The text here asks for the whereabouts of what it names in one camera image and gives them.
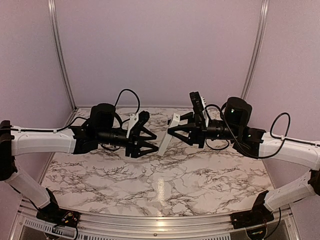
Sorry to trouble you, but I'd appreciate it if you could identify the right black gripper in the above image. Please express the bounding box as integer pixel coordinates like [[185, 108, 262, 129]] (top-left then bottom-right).
[[168, 111, 241, 149]]

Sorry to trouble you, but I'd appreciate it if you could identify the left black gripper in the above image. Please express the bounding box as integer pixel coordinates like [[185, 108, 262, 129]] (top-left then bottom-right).
[[97, 126, 159, 158]]

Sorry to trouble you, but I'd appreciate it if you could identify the white remote control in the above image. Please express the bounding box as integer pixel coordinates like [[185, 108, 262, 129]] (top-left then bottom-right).
[[157, 113, 181, 156]]

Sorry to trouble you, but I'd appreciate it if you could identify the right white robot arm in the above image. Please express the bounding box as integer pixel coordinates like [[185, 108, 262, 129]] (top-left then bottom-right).
[[167, 92, 320, 224]]

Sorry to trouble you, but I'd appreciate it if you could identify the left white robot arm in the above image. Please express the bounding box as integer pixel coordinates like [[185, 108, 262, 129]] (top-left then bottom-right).
[[0, 103, 159, 223]]

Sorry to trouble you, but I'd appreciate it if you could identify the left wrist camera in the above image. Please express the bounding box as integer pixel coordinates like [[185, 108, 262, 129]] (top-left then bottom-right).
[[126, 111, 150, 139]]

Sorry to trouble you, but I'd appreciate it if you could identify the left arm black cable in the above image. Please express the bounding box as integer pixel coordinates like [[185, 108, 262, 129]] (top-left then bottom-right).
[[114, 88, 141, 115]]

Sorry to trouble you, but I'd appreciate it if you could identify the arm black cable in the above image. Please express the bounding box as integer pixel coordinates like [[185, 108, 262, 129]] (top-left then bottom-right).
[[114, 88, 141, 115], [269, 112, 292, 141]]

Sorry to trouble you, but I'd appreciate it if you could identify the front aluminium rail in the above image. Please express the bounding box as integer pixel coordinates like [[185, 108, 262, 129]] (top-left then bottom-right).
[[8, 199, 301, 240]]

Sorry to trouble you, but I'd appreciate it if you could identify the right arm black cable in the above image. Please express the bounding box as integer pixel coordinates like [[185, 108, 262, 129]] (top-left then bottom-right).
[[269, 112, 292, 141]]

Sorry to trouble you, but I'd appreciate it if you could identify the right aluminium frame post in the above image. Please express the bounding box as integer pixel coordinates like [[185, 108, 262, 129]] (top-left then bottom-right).
[[240, 0, 270, 101]]

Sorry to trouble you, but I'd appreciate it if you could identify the aluminium frame post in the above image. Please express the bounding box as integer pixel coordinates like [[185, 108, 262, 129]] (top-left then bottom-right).
[[240, 0, 270, 101], [47, 0, 77, 111]]

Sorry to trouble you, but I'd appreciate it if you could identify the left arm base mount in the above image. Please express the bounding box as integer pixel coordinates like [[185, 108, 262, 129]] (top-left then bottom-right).
[[36, 208, 80, 228]]

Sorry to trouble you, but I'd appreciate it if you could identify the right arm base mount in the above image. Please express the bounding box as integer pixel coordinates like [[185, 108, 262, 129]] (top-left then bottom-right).
[[230, 210, 275, 229]]

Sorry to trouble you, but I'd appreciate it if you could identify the left aluminium frame post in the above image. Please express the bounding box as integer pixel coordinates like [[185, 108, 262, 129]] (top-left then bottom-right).
[[47, 0, 77, 111]]

